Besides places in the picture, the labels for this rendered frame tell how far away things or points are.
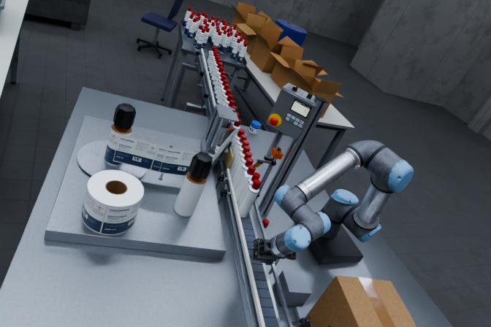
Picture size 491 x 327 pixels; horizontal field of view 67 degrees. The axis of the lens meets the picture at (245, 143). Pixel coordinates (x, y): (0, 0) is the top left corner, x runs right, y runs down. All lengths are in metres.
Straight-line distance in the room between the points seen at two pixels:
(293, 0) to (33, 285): 10.66
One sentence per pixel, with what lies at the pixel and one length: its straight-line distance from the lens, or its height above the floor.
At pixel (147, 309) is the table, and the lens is 1.40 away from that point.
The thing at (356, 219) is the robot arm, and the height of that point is 1.10.
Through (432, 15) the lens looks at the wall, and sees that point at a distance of 8.95.
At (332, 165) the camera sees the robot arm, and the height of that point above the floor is 1.37.
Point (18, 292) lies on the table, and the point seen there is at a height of 0.83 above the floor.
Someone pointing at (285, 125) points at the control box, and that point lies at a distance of 1.66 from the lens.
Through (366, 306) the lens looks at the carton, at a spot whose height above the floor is 1.12.
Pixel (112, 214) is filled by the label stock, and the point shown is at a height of 0.98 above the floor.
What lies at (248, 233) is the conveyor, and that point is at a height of 0.88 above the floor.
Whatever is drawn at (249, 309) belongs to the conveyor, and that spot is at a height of 0.87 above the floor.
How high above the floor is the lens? 1.98
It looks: 28 degrees down
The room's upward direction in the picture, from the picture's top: 24 degrees clockwise
